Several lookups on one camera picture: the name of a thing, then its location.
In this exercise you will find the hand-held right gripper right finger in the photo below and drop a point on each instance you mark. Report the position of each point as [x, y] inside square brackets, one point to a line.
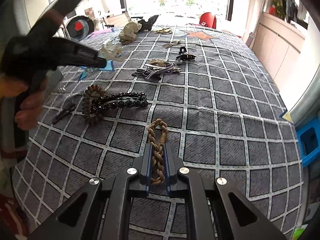
[167, 167]

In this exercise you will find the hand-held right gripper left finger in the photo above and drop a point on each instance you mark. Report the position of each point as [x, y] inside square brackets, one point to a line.
[149, 166]

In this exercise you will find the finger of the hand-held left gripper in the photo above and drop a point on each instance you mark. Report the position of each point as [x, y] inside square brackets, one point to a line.
[98, 62]

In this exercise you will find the clear flower hair accessory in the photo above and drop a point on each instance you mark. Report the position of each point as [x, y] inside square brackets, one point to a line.
[112, 52]

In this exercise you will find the black claw hair clip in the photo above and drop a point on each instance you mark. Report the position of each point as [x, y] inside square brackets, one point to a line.
[186, 56]

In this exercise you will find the person's left hand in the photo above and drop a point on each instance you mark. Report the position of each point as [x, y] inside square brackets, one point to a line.
[28, 107]

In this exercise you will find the white washing machine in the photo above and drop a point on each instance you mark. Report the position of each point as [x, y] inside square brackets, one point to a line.
[77, 27]

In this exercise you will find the cream polka dot scrunchie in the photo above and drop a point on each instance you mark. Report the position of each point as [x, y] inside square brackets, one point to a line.
[128, 31]

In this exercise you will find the silver rhinestone hair clip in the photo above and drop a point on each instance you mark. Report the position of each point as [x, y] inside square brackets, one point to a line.
[61, 89]

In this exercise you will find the black flat hair clip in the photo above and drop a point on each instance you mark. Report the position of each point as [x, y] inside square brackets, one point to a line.
[142, 74]

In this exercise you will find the folding chair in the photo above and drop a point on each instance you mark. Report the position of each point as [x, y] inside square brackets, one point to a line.
[117, 18]

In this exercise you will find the black beaded hair clip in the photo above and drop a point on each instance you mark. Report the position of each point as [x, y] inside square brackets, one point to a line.
[130, 103]

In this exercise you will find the small black hair clip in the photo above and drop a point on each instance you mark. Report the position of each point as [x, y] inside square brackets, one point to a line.
[65, 110]

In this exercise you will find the cream beaded hair clip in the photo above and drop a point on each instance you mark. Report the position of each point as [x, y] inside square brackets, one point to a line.
[156, 62]

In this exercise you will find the black hair bow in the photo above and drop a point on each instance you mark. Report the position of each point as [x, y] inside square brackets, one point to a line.
[148, 21]

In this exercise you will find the grey checked blanket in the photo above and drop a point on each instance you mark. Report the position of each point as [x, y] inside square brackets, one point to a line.
[225, 130]

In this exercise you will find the bronze hair clip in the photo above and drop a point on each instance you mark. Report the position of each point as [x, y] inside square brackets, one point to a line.
[172, 43]

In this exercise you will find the red chair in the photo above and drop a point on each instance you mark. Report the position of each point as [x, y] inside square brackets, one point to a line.
[207, 18]

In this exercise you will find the blue plastic stool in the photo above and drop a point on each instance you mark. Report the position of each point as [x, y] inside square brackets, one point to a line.
[308, 152]

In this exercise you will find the white curtain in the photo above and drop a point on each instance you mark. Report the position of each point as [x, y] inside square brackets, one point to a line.
[253, 12]

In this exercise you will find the beige cabinet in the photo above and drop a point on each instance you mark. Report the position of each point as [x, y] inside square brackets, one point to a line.
[275, 42]

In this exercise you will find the yellow flower bouquet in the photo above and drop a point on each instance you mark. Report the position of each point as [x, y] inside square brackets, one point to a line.
[274, 2]

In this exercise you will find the hanging clothes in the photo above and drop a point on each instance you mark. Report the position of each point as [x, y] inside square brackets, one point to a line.
[293, 8]

